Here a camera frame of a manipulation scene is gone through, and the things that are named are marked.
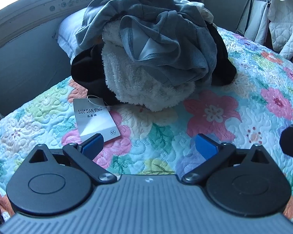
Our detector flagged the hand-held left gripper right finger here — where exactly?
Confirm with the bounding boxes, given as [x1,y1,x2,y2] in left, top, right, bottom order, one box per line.
[182,134,274,184]

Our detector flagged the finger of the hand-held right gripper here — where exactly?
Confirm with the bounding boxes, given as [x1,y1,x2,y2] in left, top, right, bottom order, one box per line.
[279,124,293,162]

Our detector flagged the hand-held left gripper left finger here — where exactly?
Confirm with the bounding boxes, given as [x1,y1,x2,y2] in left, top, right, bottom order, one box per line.
[22,133,118,185]

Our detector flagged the cream fleece garment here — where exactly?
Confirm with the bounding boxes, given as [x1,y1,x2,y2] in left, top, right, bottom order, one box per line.
[101,22,196,113]

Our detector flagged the black garment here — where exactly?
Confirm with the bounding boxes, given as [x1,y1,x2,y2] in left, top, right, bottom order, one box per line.
[71,22,237,106]

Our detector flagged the grey sweatshirt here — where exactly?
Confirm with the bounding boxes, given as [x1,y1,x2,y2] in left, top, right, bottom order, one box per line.
[75,0,219,84]

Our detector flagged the white hang tag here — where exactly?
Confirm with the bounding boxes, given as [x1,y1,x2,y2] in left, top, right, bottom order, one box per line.
[73,99,121,143]

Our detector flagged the floral quilt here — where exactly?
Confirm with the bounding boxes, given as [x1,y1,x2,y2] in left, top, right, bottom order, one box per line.
[0,27,293,225]

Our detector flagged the white pillow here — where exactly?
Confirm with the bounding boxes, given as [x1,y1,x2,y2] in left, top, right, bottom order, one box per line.
[57,7,89,59]

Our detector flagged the white quilted jacket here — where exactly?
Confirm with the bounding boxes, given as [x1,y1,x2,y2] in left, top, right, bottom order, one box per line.
[267,0,293,60]

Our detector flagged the white hanging storage bag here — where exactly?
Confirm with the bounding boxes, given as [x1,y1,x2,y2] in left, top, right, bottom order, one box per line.
[236,0,270,46]

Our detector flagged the white ribbed garment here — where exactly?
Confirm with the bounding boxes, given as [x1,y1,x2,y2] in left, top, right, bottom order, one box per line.
[171,0,214,24]

